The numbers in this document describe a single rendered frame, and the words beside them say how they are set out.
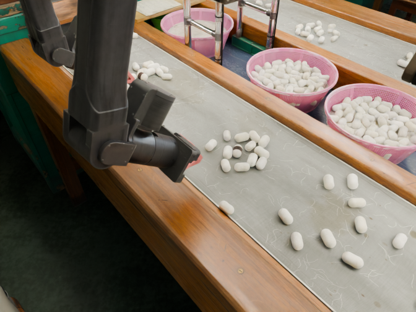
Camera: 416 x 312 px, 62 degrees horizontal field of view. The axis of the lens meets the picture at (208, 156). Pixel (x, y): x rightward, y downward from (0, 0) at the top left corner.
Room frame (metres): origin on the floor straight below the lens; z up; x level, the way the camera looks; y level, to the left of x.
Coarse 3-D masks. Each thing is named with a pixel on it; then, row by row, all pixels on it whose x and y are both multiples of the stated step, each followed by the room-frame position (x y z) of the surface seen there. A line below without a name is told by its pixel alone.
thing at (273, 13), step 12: (240, 0) 1.24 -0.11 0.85; (276, 0) 1.12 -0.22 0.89; (240, 12) 1.24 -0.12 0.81; (264, 12) 1.16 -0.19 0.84; (276, 12) 1.13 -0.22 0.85; (240, 24) 1.24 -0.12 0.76; (276, 24) 1.12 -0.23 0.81; (240, 36) 1.24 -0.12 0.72; (240, 48) 1.22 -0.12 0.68; (252, 48) 1.18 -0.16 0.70; (264, 48) 1.15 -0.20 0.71
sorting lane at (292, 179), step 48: (144, 48) 1.10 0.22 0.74; (192, 96) 0.82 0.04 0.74; (240, 144) 0.61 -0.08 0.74; (288, 144) 0.61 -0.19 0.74; (240, 192) 0.47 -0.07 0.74; (288, 192) 0.47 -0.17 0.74; (336, 192) 0.47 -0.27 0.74; (384, 192) 0.47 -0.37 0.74; (288, 240) 0.35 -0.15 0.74; (336, 240) 0.35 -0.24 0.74; (384, 240) 0.35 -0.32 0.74; (336, 288) 0.26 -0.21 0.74; (384, 288) 0.26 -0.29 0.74
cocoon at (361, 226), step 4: (360, 216) 0.39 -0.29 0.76; (356, 220) 0.38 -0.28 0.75; (360, 220) 0.38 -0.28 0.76; (364, 220) 0.38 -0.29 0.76; (356, 224) 0.38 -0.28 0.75; (360, 224) 0.37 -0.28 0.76; (364, 224) 0.37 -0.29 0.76; (356, 228) 0.37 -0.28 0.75; (360, 228) 0.37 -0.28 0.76; (364, 228) 0.36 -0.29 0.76; (360, 232) 0.36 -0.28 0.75; (364, 232) 0.36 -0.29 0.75
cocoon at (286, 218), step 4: (280, 212) 0.40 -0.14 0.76; (284, 212) 0.40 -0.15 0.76; (288, 212) 0.40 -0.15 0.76; (280, 216) 0.40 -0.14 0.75; (284, 216) 0.39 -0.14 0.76; (288, 216) 0.39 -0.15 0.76; (284, 220) 0.39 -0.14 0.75; (288, 220) 0.38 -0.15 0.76; (292, 220) 0.38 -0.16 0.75; (288, 224) 0.38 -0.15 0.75
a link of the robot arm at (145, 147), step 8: (136, 128) 0.41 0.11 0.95; (144, 128) 0.40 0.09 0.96; (136, 136) 0.39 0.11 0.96; (144, 136) 0.40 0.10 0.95; (152, 136) 0.42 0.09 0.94; (136, 144) 0.38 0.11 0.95; (144, 144) 0.39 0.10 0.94; (152, 144) 0.40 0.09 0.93; (136, 152) 0.38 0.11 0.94; (144, 152) 0.39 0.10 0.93; (152, 152) 0.39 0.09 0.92; (136, 160) 0.38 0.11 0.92; (144, 160) 0.39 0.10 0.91
